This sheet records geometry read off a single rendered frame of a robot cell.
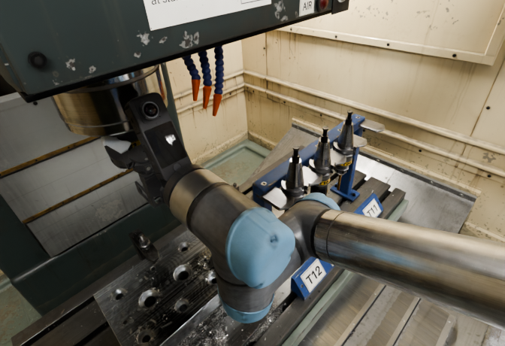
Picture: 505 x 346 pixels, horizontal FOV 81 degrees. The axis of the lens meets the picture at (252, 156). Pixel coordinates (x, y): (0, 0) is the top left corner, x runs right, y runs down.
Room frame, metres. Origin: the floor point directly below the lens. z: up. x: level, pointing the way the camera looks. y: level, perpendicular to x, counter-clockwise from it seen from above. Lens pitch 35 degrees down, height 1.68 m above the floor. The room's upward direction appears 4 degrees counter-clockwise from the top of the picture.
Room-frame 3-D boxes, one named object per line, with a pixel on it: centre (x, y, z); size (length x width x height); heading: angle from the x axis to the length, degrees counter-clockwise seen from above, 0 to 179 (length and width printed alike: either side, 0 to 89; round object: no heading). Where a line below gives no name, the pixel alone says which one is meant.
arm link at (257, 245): (0.23, 0.02, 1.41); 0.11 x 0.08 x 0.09; 42
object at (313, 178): (0.56, -0.14, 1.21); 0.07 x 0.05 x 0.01; 42
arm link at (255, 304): (0.24, 0.01, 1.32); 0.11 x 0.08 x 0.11; 131
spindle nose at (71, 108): (0.44, 0.21, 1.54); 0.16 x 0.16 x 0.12
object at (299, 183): (0.53, -0.10, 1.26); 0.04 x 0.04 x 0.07
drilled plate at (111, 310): (0.43, 0.24, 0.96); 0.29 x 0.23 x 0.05; 132
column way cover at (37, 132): (0.77, 0.51, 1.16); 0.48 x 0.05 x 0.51; 132
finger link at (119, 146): (0.40, 0.22, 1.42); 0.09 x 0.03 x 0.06; 56
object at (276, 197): (0.49, -0.05, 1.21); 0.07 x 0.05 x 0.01; 42
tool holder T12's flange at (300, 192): (0.53, -0.10, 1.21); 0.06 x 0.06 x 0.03
